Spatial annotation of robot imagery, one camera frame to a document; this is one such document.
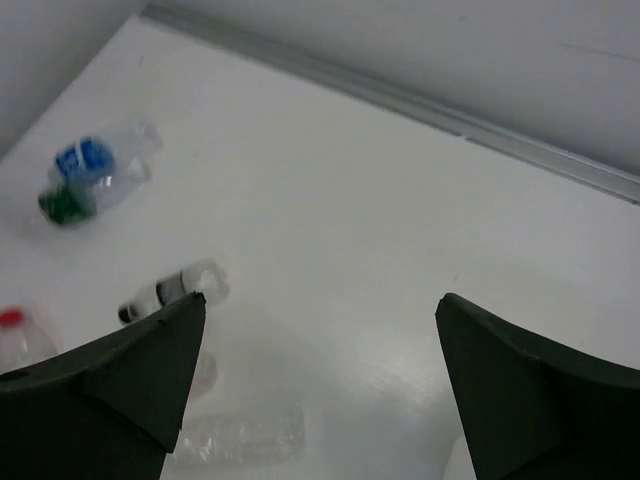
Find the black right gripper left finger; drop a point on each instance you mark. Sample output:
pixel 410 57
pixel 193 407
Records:
pixel 110 409

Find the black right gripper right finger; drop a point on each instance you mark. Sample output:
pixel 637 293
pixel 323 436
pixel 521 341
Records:
pixel 533 408

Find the red label water bottle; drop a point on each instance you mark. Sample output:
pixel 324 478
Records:
pixel 27 337

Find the clear crushed plastic bottle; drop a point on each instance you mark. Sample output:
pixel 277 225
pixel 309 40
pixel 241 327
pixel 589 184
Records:
pixel 254 436

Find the black cap small bottle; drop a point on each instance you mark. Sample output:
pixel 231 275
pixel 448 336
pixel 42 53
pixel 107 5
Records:
pixel 205 276

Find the green label clear bottle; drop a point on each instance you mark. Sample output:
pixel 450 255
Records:
pixel 88 194

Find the blue label clear bottle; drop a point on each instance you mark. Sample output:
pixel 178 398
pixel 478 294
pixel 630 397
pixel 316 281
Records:
pixel 120 150

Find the aluminium table edge rail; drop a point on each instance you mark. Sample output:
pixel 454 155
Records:
pixel 389 96

